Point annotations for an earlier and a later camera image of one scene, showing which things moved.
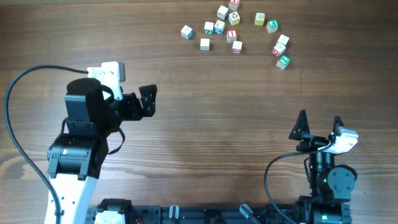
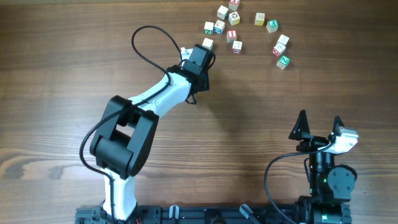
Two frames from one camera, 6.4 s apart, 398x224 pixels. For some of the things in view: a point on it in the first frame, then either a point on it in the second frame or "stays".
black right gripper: (312, 141) stays
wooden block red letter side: (275, 52) stays
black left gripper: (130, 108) -> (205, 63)
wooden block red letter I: (231, 36) stays
